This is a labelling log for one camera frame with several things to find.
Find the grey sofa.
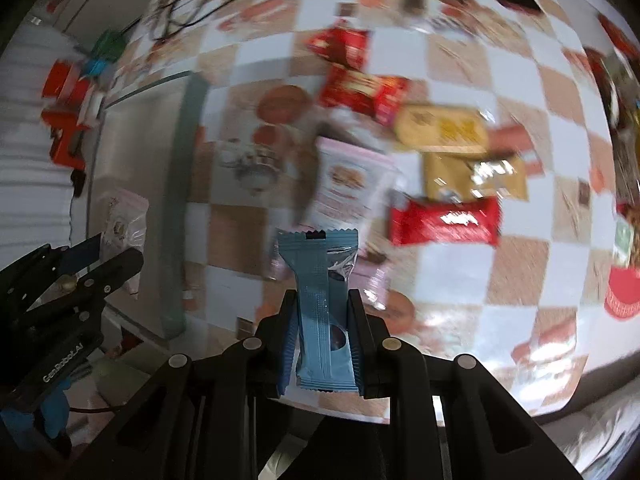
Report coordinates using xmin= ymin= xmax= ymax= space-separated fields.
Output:
xmin=540 ymin=370 xmax=640 ymax=480

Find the green object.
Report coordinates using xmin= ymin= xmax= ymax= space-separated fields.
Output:
xmin=90 ymin=30 xmax=126 ymax=61

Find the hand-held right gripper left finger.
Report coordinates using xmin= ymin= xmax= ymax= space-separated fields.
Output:
xmin=65 ymin=288 xmax=301 ymax=480

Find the pale green box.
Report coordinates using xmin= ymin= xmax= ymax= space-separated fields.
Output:
xmin=614 ymin=220 xmax=636 ymax=268

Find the red yellow print snack packet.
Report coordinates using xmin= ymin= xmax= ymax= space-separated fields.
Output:
xmin=318 ymin=66 xmax=410 ymax=126

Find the shiny red snack packet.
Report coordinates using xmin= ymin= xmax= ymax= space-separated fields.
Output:
xmin=389 ymin=195 xmax=502 ymax=248

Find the white ribbed cover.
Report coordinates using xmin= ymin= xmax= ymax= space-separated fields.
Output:
xmin=0 ymin=25 xmax=101 ymax=271

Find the red round mat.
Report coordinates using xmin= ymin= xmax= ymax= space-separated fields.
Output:
xmin=603 ymin=265 xmax=640 ymax=321

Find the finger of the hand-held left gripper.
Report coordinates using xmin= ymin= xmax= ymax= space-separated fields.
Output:
xmin=57 ymin=247 xmax=146 ymax=311
xmin=50 ymin=232 xmax=108 ymax=281

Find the blue snack packet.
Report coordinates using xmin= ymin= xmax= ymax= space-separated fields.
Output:
xmin=276 ymin=228 xmax=360 ymax=392

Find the large pink white snack packet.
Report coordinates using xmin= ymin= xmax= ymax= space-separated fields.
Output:
xmin=302 ymin=136 xmax=401 ymax=233

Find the orange box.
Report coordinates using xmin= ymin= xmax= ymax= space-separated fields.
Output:
xmin=42 ymin=110 xmax=93 ymax=168

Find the checked printed tablecloth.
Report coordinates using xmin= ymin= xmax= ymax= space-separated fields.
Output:
xmin=95 ymin=0 xmax=621 ymax=421

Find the gold snack packet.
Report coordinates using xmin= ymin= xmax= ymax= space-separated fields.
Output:
xmin=422 ymin=152 xmax=530 ymax=203

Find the clear snack tray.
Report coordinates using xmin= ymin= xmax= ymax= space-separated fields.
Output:
xmin=582 ymin=15 xmax=640 ymax=201

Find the red box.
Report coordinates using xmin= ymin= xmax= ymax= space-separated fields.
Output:
xmin=42 ymin=60 xmax=93 ymax=106

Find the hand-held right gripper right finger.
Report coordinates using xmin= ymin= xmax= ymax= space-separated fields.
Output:
xmin=347 ymin=289 xmax=583 ymax=480

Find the tan snack packet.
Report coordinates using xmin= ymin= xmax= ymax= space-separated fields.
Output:
xmin=392 ymin=104 xmax=493 ymax=156

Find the black charger with cables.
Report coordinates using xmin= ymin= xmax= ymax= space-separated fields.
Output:
xmin=147 ymin=0 xmax=281 ymax=43

